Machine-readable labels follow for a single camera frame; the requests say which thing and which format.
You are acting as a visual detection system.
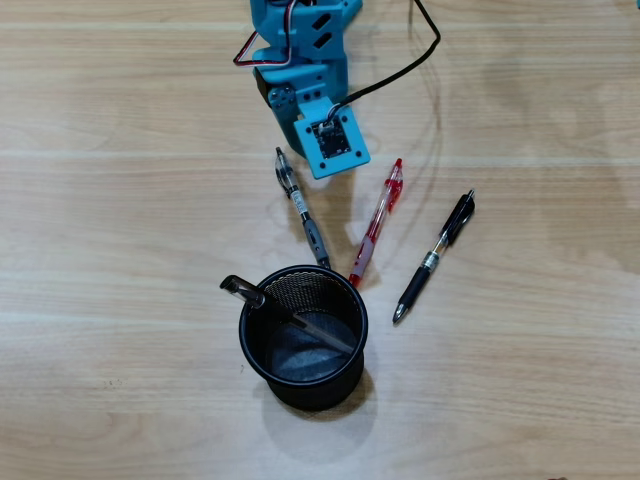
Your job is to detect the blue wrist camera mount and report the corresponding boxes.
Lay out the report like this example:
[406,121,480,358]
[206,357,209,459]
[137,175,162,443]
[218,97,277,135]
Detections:
[292,97,372,180]

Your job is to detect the black grip silver band pen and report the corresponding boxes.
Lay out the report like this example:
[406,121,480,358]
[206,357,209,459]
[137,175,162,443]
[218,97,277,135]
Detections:
[392,188,477,325]

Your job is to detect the black mesh pen holder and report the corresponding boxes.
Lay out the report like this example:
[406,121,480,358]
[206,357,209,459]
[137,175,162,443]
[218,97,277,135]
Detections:
[238,264,370,413]

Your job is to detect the red clear pen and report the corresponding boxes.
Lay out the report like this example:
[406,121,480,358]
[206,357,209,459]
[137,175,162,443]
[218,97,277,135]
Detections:
[348,157,405,289]

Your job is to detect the black camera cable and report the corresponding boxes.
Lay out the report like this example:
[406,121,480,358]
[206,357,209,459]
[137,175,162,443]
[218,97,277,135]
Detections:
[322,0,442,132]

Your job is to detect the grey grip clear pen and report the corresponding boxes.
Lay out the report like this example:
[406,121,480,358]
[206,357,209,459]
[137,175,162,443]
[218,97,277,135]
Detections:
[273,146,332,271]

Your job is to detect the red white black servo wire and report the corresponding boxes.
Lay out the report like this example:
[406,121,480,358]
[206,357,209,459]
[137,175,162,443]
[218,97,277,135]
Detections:
[232,0,302,70]

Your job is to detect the thin clear black capped pen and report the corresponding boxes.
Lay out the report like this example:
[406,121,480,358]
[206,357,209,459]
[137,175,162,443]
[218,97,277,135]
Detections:
[218,274,356,357]

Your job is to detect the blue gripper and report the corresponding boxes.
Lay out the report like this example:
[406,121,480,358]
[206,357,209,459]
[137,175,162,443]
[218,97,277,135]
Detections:
[252,47,350,161]

